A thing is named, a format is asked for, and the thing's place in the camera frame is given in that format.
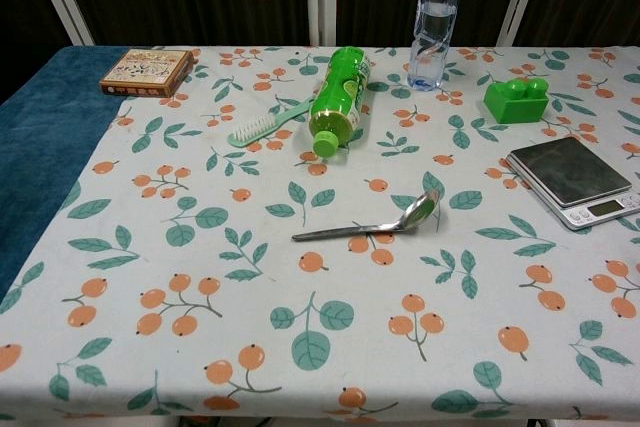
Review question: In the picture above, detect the metal spoon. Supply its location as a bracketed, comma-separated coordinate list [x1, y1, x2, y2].
[291, 190, 442, 243]

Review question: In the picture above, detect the digital kitchen scale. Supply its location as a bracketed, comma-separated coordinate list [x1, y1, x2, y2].
[505, 136, 640, 232]

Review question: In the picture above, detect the fruit print tablecloth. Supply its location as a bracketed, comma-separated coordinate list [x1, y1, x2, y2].
[0, 46, 640, 427]

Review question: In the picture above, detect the green toothbrush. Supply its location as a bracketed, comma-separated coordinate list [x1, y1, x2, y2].
[227, 97, 315, 149]

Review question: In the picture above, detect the green tea bottle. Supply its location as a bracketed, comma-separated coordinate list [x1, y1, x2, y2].
[307, 46, 372, 159]

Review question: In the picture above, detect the clear water bottle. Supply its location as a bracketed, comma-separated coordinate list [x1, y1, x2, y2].
[406, 0, 462, 93]

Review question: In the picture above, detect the brown card box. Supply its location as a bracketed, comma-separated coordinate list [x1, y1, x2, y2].
[99, 48, 196, 97]

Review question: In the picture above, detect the green building block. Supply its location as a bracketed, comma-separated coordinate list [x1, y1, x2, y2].
[483, 77, 550, 125]

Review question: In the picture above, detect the blue towel cloth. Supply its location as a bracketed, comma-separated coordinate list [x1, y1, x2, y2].
[0, 45, 135, 304]

